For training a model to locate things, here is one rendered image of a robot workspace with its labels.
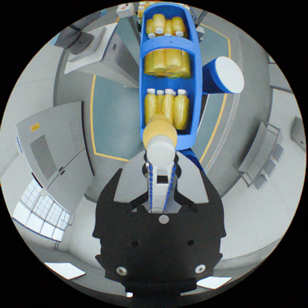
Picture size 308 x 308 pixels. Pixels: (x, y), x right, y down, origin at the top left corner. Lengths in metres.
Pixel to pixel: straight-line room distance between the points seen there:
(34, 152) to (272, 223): 4.90
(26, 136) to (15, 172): 1.23
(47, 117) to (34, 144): 0.41
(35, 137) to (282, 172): 4.80
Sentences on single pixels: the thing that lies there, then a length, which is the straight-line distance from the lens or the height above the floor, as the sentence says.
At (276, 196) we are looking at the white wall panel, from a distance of 3.31.
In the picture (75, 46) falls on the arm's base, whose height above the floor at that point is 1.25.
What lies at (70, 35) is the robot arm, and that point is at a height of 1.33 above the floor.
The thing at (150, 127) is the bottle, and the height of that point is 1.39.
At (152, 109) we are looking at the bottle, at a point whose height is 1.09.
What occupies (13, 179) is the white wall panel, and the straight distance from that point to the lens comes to 2.64.
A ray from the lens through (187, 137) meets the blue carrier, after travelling 0.35.
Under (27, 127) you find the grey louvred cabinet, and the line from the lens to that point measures 1.53.
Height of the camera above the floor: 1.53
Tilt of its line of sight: 57 degrees down
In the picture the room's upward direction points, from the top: 174 degrees counter-clockwise
